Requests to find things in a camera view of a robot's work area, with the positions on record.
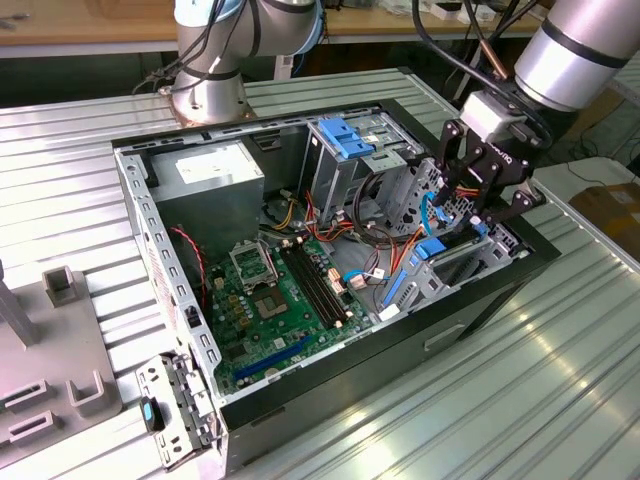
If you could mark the blue expansion slot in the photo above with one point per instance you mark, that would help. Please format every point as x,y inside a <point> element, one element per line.
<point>272,356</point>

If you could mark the CPU socket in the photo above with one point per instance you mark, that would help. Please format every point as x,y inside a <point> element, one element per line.
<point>267,305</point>

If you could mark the black open PC case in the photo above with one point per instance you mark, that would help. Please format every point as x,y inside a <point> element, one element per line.
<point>350,380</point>

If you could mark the white camera box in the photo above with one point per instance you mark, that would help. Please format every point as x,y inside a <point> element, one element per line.
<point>482,117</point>

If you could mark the grey metal optical drive cage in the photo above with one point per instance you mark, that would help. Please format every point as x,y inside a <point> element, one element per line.
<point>330,180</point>

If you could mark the blue plastic drive cage latch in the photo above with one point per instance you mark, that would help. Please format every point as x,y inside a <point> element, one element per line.
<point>345,137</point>

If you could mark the black RAM slot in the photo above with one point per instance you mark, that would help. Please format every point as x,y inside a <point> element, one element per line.
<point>311,287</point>
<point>304,287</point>
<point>324,287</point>
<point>317,287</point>

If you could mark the small white cardboard box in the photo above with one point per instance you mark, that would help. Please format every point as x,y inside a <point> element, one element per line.
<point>486,14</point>

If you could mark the hard disk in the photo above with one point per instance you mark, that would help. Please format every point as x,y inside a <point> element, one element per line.
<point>430,248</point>

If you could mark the brown cardboard box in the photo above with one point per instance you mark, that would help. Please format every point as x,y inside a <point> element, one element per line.
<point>607,200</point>

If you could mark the grey power supply unit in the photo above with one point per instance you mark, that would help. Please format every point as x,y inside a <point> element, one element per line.
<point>210,200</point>

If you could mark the silver hinged slot bracket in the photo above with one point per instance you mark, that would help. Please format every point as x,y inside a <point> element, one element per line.
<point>155,372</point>

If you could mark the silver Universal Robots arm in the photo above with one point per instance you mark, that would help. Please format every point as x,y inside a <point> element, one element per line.
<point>565,55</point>

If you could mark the square brown base plate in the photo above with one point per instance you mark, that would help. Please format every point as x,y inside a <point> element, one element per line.
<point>169,97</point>

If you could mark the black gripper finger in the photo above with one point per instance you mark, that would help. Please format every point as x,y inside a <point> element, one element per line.
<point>525,200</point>
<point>455,145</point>

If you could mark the grey parts rack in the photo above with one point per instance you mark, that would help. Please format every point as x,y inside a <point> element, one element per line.
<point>50,340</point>

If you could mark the green motherboard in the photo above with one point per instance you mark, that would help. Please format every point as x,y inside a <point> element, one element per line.
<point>270,345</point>

